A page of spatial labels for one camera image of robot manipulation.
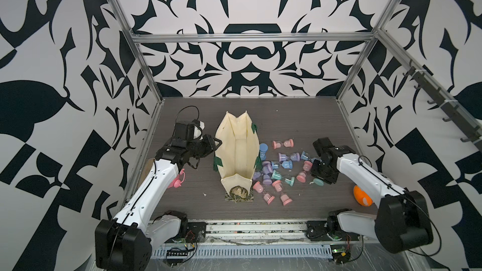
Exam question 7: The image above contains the dark blue hourglass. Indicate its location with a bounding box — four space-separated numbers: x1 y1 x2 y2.
259 143 269 161

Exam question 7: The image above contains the pink hourglass front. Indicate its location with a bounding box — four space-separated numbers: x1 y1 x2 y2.
272 180 292 206

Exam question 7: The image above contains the black hook rail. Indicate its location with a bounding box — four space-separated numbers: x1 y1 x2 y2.
404 60 481 152

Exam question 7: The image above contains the purple hourglass cluster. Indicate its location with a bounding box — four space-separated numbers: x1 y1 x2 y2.
262 161 273 175

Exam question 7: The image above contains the pink hourglass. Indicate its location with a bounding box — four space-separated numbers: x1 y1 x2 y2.
253 181 275 205
296 161 313 183
272 139 294 149
272 180 292 206

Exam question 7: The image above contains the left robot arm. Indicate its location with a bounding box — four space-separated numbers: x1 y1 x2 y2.
95 119 222 270

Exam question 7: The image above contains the plush doll toy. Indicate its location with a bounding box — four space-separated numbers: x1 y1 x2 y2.
353 185 374 207

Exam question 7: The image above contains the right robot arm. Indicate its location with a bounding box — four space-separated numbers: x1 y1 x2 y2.
311 138 436 253

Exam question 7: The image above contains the green hourglass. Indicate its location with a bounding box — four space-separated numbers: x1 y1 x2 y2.
271 171 295 186

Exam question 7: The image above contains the pink toy cup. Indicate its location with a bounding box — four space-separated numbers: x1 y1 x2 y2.
168 169 186 188

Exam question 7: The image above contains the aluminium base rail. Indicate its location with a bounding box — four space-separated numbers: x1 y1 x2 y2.
153 219 370 260

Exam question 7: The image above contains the light blue hourglass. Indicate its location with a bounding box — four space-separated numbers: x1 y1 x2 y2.
271 160 293 169

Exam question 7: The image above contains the cream canvas tote bag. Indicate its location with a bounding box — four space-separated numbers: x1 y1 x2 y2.
213 112 261 203

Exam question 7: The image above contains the purple hourglass lying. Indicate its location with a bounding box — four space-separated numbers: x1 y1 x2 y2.
278 153 301 162

